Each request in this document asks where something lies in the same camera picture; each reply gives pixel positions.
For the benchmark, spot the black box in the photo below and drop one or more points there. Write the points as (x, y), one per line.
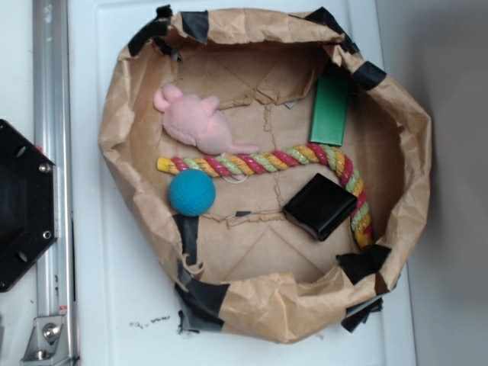
(320, 206)

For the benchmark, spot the green box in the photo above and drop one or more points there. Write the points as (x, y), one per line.
(329, 111)

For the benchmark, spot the brown paper bag bin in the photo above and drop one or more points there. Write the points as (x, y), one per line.
(243, 266)

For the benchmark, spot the blue dimpled ball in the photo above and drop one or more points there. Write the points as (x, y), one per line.
(192, 193)

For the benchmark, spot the pink plush mouse toy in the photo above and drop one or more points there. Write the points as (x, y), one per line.
(197, 122)

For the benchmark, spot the multicolour twisted rope toy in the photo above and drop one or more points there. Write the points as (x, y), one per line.
(278, 160)

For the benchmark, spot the black hexagonal mount plate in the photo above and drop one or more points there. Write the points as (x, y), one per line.
(28, 225)

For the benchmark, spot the aluminium extrusion rail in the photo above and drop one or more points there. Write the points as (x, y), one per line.
(56, 268)

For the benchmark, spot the metal corner bracket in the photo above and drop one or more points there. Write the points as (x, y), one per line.
(48, 343)

